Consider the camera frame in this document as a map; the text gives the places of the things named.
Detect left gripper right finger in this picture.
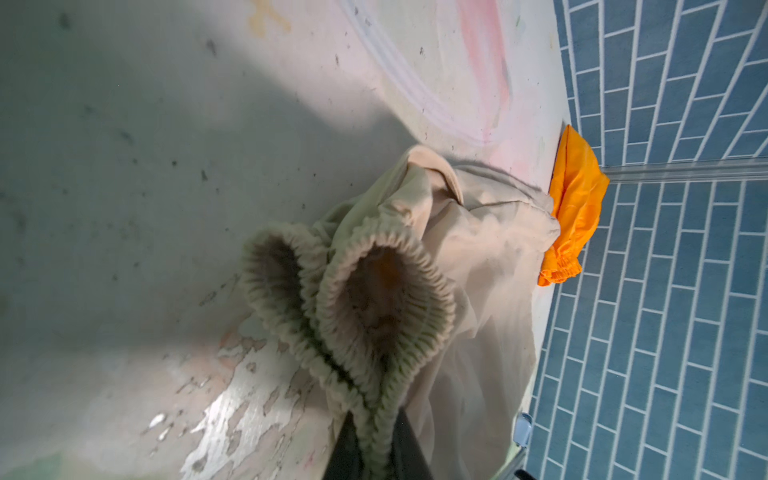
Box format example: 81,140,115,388
391,408,433,480

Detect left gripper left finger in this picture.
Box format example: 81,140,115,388
322,412,364,480

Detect beige shorts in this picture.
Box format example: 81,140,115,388
243,145,560,479

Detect orange shorts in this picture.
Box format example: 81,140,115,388
538,125,610,287

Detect blue wall clip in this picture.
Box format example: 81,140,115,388
512,412,533,449

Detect right corner aluminium post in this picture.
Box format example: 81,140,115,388
604,156,767,184

